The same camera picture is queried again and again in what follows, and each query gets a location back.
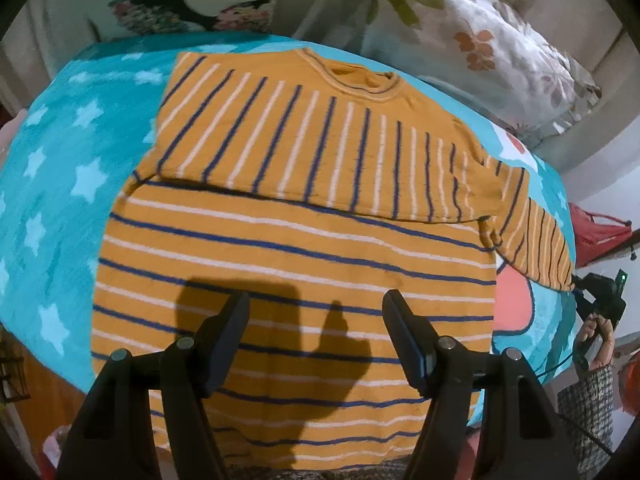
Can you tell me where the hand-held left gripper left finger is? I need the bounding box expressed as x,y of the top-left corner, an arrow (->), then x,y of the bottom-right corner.
57,290 -> 251,480

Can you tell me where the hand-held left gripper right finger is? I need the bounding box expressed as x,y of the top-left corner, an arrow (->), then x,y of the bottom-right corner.
382,289 -> 582,480

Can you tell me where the orange striped sweater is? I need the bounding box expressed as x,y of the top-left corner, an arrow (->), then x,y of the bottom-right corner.
91,47 -> 576,472

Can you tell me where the person's right forearm checkered sleeve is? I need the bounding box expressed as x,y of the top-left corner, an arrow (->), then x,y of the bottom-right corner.
556,363 -> 618,480

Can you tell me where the person's right hand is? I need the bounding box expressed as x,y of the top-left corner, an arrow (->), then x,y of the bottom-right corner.
580,311 -> 617,374

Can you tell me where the red bag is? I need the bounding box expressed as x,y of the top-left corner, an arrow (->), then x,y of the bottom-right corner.
567,202 -> 640,268

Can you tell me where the orange wooden panel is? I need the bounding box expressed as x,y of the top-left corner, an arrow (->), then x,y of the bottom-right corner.
19,354 -> 97,457

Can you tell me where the blue star cartoon blanket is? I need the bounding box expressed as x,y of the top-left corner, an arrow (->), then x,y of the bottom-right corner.
0,30 -> 577,411

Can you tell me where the white leaf print pillow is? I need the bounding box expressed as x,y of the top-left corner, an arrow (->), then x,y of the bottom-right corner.
360,0 -> 604,144

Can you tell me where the pink cloth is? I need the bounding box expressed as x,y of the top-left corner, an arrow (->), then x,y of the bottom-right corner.
0,109 -> 27,153

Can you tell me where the white pillow with dark floral print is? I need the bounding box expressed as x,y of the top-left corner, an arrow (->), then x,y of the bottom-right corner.
25,0 -> 287,61

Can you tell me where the beige curtain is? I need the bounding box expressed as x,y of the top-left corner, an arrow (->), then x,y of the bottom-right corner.
270,0 -> 373,53

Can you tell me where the black cable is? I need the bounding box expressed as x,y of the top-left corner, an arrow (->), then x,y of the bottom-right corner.
530,360 -> 616,457

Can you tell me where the black wire rack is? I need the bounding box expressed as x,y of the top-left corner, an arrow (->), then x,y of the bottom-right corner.
0,329 -> 27,407

